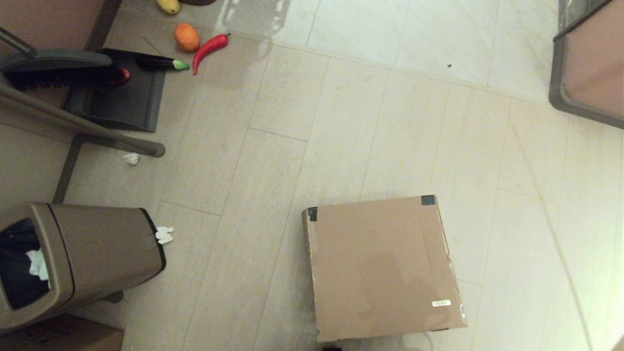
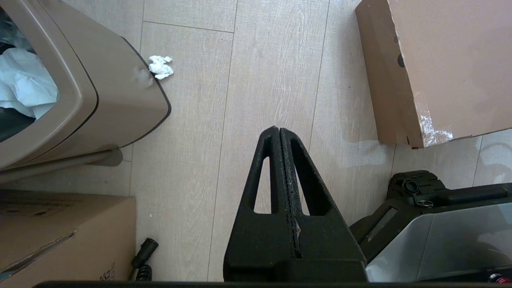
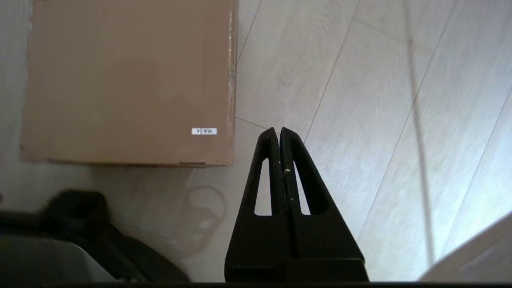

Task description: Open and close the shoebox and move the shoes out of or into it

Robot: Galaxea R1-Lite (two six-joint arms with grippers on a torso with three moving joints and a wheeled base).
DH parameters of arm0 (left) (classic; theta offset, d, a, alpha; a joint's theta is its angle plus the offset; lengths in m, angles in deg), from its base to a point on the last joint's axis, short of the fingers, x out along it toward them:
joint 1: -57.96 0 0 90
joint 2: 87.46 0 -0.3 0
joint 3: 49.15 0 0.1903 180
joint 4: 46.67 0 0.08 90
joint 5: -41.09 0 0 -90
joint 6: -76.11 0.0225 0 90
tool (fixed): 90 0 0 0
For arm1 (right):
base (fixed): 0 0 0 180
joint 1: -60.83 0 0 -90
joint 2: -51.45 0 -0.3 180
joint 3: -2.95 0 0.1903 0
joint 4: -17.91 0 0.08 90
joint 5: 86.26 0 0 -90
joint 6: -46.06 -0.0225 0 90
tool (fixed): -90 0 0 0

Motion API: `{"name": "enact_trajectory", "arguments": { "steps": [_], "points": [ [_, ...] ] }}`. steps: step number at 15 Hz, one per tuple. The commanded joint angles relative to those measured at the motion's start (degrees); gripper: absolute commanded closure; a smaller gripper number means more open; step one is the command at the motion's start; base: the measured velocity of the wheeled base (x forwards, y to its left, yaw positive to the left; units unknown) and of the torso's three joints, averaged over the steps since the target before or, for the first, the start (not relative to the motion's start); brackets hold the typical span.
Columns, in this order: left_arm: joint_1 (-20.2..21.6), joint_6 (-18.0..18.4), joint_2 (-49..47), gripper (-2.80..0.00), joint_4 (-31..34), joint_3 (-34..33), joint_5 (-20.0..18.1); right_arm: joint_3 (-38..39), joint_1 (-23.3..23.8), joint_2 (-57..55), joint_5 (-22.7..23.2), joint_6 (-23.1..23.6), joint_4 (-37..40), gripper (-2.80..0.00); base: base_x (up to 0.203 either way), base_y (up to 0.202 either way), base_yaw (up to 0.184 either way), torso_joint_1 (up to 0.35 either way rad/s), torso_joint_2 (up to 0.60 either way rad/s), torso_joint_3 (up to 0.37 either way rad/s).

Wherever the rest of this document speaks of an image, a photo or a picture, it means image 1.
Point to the purple toy eggplant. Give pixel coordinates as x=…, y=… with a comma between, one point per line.
x=156, y=62

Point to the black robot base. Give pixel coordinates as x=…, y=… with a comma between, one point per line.
x=331, y=348

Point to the brown cardboard shoe box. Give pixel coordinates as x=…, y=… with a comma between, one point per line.
x=385, y=268

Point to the brown cardboard carton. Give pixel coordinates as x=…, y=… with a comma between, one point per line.
x=58, y=336

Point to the white tissue wad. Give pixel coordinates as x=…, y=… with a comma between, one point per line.
x=38, y=265

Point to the brown table with dark rim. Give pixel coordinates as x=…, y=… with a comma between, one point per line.
x=48, y=19

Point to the black trash bag liner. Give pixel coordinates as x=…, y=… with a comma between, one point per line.
x=14, y=273

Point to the red toy chili pepper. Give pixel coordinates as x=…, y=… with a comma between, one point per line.
x=207, y=48

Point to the yellow toy fruit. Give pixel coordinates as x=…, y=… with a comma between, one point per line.
x=168, y=5

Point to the dark gray dustpan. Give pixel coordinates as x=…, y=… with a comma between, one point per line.
x=126, y=105

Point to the dark gray broom brush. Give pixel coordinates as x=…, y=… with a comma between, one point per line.
x=58, y=66

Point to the red toy ball fruit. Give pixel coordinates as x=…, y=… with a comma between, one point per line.
x=122, y=76

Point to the brown metal frame bar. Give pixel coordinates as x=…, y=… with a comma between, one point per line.
x=97, y=130

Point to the brown table with gray rim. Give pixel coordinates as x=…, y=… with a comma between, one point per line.
x=594, y=68

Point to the orange toy fruit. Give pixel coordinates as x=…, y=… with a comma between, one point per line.
x=186, y=37

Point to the crumpled white paper scrap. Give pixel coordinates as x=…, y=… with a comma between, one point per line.
x=131, y=159

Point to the white crumpled tissue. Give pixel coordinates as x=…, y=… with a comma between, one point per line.
x=164, y=235

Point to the brown plastic trash bin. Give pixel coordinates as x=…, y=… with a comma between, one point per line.
x=107, y=253

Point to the dark round bowl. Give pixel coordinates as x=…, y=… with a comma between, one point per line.
x=197, y=2

